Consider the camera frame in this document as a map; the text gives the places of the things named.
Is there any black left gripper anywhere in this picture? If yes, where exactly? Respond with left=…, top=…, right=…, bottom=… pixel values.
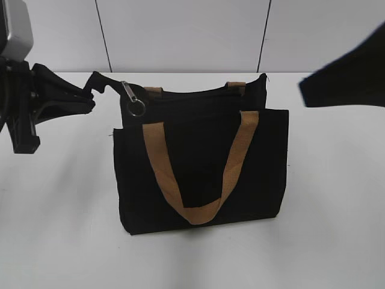
left=1, top=58, right=95, bottom=154

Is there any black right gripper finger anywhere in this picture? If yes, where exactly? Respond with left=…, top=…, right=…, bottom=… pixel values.
left=298, top=23, right=384, bottom=108

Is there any silver zipper pull with ring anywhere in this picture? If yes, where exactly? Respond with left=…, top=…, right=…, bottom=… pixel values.
left=121, top=81, right=146, bottom=117

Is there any black fabric tote bag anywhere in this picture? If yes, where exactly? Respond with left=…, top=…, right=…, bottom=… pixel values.
left=85, top=72, right=289, bottom=235

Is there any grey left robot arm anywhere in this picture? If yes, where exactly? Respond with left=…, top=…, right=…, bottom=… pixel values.
left=1, top=1, right=95, bottom=154

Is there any tan rear bag handle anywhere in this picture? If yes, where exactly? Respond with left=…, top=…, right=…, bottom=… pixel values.
left=145, top=82, right=247, bottom=100

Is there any tan bag handle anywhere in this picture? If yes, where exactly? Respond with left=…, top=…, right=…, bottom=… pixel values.
left=145, top=82, right=247, bottom=100
left=142, top=111, right=259, bottom=225

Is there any tan front bag handle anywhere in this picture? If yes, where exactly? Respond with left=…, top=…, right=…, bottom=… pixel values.
left=142, top=111, right=259, bottom=225

